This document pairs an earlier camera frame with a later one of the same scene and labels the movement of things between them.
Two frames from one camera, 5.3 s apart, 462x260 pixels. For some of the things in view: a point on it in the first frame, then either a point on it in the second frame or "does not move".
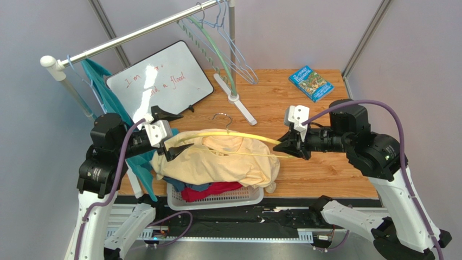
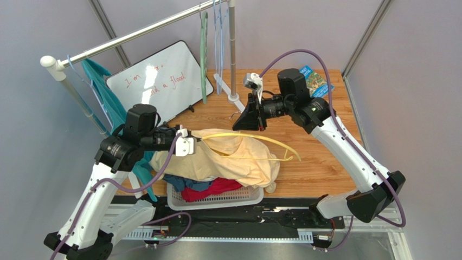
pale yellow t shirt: (219, 156) does not move
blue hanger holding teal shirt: (90, 81) does not move
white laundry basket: (243, 195) does not move
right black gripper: (300, 140) → (258, 112)
